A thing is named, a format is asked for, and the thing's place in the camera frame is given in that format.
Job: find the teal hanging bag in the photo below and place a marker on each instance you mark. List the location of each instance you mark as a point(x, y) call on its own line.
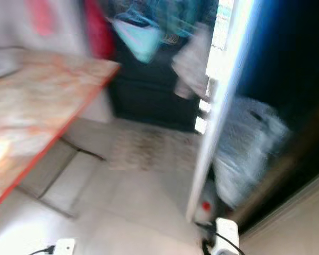
point(138, 40)

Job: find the teal green hanging clothes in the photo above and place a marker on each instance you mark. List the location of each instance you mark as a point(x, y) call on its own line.
point(186, 16)

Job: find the patterned table with red edge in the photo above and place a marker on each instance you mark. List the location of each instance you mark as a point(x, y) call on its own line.
point(32, 117)

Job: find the white jug with red cap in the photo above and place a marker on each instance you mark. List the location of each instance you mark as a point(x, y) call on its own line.
point(206, 205)

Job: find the dark cabinet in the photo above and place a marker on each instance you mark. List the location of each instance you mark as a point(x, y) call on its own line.
point(149, 101)

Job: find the beige patterned floor mat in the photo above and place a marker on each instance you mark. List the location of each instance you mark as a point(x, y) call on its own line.
point(149, 151)

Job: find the bubble wrap sheet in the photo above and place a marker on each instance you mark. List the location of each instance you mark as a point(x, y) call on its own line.
point(250, 154)

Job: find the grey hanging cloth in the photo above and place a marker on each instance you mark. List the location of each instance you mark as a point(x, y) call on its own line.
point(191, 64)

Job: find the red hanging cloth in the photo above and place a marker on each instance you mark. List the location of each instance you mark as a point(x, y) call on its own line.
point(98, 32)

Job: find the white plate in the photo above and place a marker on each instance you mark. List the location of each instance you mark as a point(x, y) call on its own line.
point(0, 66)

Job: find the white cloth with red print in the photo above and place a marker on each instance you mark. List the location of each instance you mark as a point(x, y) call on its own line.
point(21, 21)

